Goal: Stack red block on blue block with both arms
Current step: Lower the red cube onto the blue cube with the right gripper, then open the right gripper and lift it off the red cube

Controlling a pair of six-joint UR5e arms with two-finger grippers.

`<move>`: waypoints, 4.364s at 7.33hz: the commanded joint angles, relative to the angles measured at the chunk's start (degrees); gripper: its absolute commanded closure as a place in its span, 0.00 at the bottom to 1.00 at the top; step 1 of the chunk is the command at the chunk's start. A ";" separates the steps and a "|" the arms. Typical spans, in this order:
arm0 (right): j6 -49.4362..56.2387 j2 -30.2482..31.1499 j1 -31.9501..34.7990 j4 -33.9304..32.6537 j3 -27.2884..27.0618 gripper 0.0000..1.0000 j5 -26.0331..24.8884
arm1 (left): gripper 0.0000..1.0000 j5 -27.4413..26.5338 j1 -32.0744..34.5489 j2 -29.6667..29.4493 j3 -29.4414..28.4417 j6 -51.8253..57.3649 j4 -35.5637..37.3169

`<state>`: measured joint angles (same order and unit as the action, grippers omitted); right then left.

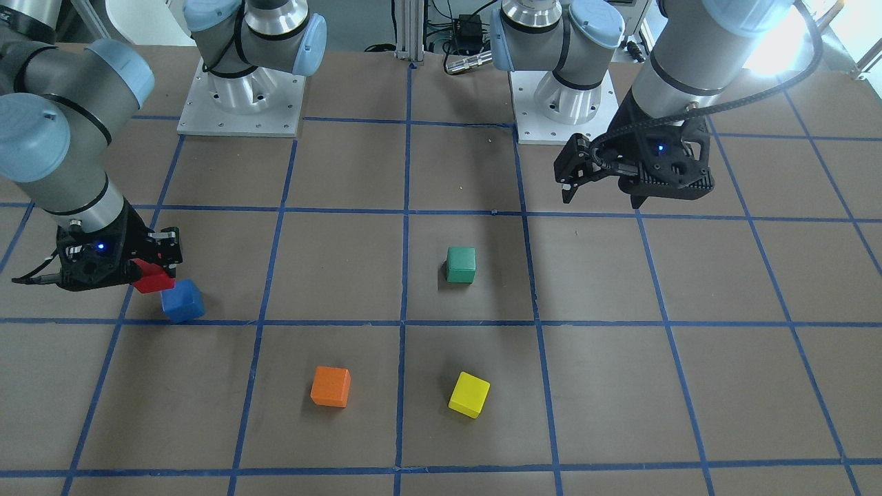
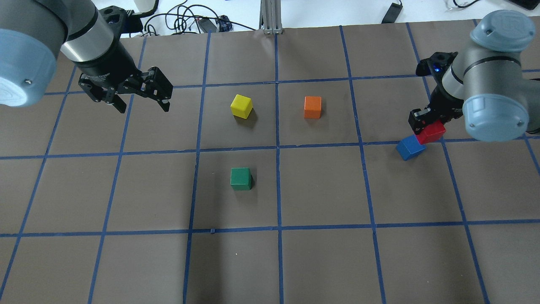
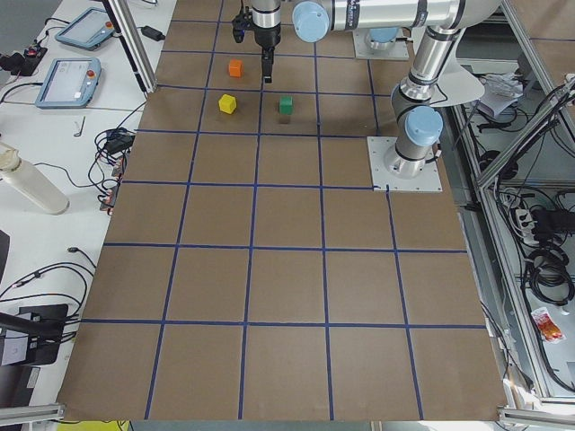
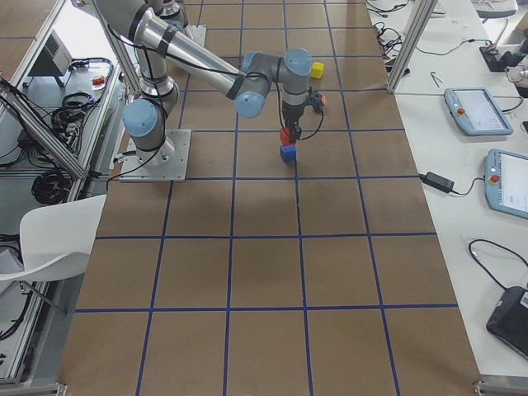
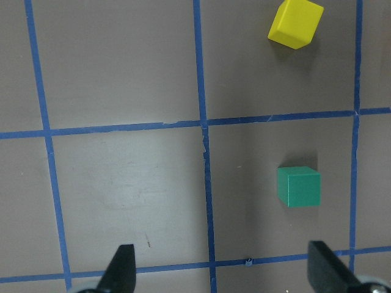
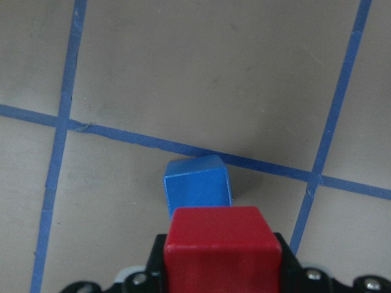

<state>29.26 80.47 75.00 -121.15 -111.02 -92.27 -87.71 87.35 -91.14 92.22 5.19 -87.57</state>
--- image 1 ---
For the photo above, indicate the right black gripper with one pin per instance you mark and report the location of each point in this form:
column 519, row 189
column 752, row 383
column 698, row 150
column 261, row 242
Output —
column 140, row 237

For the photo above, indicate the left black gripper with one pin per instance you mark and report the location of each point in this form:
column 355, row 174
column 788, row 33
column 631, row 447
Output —
column 630, row 141

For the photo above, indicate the red wooden block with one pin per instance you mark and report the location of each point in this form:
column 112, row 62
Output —
column 153, row 278

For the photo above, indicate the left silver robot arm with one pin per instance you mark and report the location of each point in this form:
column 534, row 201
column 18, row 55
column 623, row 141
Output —
column 698, row 55

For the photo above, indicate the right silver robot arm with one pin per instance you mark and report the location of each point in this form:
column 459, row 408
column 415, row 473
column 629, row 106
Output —
column 62, row 110

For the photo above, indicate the blue wooden block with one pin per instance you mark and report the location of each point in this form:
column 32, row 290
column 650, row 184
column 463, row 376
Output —
column 182, row 302

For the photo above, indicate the green wooden block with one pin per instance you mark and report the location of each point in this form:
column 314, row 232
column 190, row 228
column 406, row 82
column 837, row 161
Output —
column 461, row 264

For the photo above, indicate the orange wooden block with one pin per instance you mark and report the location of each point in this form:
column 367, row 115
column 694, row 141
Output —
column 331, row 386

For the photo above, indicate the yellow wooden block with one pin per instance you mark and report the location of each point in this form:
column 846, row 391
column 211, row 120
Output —
column 469, row 395

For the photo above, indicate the silver cylindrical connector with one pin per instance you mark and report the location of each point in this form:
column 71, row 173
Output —
column 467, row 63

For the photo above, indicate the black power adapter box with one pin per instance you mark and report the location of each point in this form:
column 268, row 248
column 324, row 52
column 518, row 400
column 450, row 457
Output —
column 468, row 27

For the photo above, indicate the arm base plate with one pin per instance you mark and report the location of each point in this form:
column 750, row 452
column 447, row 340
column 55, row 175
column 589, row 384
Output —
column 544, row 124
column 241, row 114

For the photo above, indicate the aluminium frame post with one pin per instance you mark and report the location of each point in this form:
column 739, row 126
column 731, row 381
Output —
column 409, row 25

